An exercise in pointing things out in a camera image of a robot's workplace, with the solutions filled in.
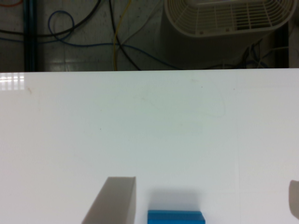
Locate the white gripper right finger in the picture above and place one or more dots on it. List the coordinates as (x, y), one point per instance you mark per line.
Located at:
(294, 198)

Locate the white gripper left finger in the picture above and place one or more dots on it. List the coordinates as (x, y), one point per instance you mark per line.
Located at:
(115, 203)

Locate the blue block with hole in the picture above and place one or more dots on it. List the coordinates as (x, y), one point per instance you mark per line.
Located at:
(175, 217)

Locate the dark blue frame post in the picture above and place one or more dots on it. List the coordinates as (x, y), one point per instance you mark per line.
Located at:
(30, 35)

